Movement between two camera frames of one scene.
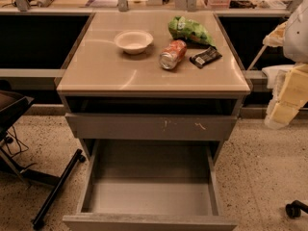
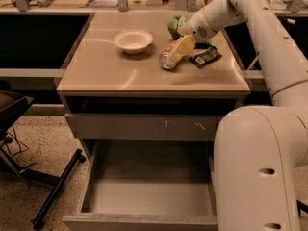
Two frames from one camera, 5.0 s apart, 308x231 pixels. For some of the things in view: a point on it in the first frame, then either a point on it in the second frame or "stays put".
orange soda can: (172, 53) stays put
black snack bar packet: (205, 57) stays put
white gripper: (297, 38) to (196, 28)
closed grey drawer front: (151, 125) stays put
